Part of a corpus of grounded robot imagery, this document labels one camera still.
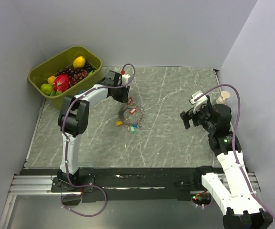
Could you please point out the small orange fruit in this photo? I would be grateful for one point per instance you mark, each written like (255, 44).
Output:
(51, 80)

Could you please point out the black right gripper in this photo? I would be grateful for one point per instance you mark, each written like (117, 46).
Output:
(207, 108)

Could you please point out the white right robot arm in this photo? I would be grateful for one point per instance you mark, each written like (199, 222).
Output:
(237, 203)

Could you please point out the red dragon fruit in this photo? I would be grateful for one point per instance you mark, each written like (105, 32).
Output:
(61, 83)

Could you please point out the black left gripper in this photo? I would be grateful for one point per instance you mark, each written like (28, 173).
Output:
(123, 98)

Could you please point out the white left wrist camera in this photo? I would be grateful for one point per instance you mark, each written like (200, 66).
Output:
(125, 78)

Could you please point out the yellow lemon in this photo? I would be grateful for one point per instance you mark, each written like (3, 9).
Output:
(79, 62)

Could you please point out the aluminium rail frame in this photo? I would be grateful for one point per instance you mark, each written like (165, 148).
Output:
(29, 203)

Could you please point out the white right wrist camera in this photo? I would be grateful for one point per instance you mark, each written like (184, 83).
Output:
(195, 96)

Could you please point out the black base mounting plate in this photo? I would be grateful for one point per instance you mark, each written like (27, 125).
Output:
(99, 184)

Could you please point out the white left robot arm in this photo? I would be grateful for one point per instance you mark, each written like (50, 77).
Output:
(74, 115)

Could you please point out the olive green plastic bin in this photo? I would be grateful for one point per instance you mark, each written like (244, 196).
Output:
(41, 73)

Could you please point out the soap pump bottle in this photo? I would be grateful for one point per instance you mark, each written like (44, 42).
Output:
(224, 96)

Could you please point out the dark red grape bunch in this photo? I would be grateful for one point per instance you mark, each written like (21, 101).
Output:
(76, 75)

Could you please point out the yellow key tag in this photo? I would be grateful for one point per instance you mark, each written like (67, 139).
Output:
(119, 123)

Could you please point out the green lime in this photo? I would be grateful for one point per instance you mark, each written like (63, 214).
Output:
(46, 89)

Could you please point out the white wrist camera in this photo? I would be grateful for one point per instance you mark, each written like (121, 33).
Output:
(125, 78)
(195, 96)

